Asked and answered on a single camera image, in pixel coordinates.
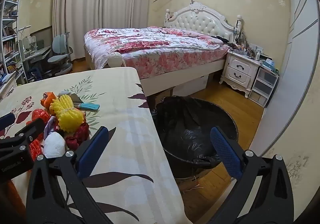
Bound white tufted bed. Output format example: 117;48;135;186
84;1;237;97

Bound white nightstand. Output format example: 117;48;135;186
219;51;262;98

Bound teal box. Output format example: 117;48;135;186
260;58;278;72

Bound purple wrapper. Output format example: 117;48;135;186
44;116;59;139

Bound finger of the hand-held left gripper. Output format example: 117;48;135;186
0;113;16;131
14;118;46;151

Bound yellow foam fruit net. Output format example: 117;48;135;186
49;94;84;137

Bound black plastic bin bag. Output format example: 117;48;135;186
155;96;238;164

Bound white storage box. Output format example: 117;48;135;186
172;74;209;97

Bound grey ergonomic chair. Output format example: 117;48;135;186
47;33;73;76

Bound clear plastic drawer unit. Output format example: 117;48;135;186
249;65;279;107

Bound grey study desk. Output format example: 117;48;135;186
21;36;52;74

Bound teal and white tube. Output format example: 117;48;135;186
73;102;100;112

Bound white crumpled paper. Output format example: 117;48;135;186
44;131;67;158

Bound white bookshelf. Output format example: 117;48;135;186
0;0;25;89

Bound dark red wrappers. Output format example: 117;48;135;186
74;122;90;141

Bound dark red mesh net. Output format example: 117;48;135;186
65;136;80;151

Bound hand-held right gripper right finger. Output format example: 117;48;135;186
209;126;294;224

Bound clutter of bottles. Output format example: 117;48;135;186
231;20;264;61

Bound floral cream tablecloth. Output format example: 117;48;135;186
0;67;193;224

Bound orange crumpled packet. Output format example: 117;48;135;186
40;92;59;109

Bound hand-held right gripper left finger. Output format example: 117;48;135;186
25;126;110;224

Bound dark woven trash bin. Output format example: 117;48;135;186
154;96;239;179

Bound white wardrobe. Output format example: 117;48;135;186
250;0;320;157

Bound pink floral quilt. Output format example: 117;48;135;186
84;26;232;77

